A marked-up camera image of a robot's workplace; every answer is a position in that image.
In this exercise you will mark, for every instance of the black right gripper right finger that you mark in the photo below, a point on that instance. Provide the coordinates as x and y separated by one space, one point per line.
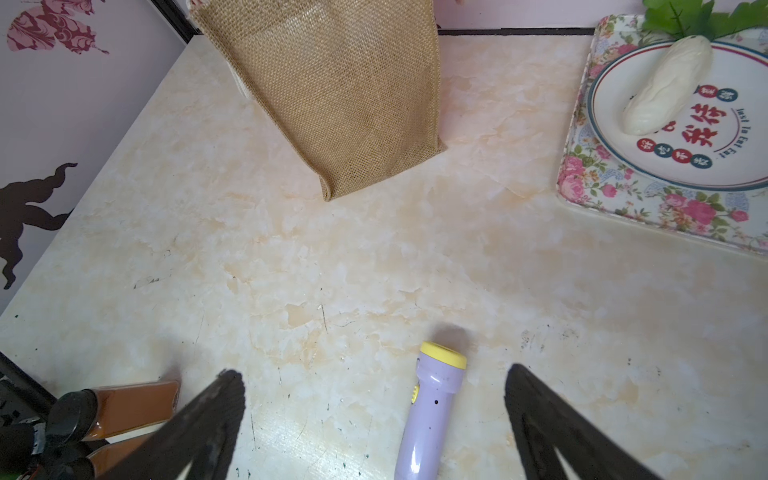
548 430

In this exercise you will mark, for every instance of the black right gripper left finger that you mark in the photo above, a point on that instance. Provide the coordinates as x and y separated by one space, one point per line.
197 443

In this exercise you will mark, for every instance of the purple flashlight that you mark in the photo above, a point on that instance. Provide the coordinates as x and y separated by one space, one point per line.
440 372

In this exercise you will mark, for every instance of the red and brown tote bag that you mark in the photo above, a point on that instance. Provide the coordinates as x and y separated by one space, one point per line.
354 86

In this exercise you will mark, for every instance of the black cap jar front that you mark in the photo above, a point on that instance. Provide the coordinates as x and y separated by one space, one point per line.
96 464

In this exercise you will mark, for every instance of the black cap jar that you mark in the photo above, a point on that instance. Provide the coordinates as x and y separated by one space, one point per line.
96 464
101 413

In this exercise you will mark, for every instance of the black cap jar rear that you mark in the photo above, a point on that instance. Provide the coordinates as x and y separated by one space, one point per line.
101 413

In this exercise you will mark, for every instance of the floral plate with radish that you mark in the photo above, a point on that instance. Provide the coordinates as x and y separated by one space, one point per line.
704 173

